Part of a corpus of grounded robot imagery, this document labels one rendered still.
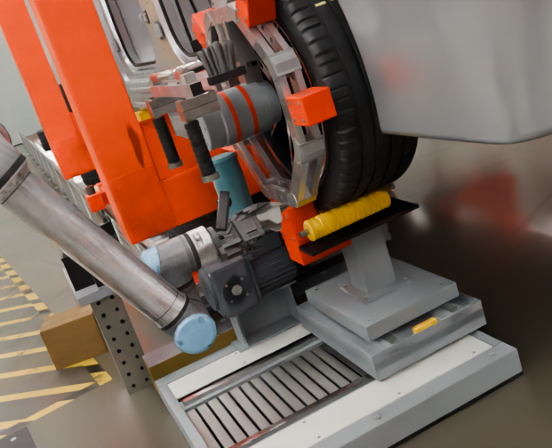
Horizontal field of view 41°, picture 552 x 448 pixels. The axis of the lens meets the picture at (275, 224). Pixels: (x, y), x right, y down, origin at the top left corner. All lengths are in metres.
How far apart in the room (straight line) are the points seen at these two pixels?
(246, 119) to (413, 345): 0.74
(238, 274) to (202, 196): 0.30
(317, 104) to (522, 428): 0.90
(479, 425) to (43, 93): 3.05
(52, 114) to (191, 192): 1.96
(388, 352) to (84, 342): 1.46
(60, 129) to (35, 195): 2.77
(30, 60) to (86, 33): 1.93
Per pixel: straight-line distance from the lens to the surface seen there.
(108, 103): 2.30
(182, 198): 2.37
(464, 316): 2.08
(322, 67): 1.69
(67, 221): 1.48
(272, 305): 2.50
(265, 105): 1.90
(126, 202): 2.33
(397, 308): 2.03
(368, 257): 2.11
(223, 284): 2.24
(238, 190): 2.05
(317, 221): 1.91
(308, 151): 1.74
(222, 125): 1.87
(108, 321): 2.54
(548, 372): 2.05
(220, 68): 1.72
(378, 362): 1.97
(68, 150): 4.23
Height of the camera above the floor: 1.10
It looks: 17 degrees down
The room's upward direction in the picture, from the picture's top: 19 degrees counter-clockwise
